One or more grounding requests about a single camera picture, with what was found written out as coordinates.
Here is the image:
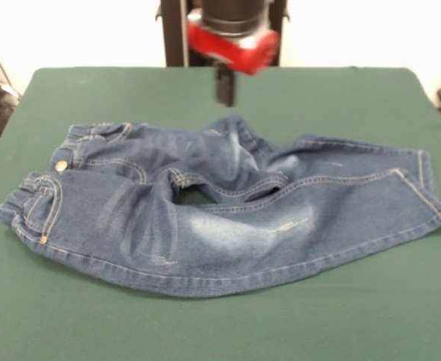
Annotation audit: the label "dark green table cloth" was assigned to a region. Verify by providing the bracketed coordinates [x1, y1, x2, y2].
[0, 66, 441, 361]

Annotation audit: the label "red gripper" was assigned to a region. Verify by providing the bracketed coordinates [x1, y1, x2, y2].
[185, 10, 281, 108]

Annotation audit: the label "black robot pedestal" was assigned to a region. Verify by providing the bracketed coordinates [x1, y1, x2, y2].
[155, 0, 291, 68]

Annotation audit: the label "blue denim jeans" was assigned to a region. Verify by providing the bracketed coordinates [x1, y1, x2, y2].
[0, 114, 441, 300]

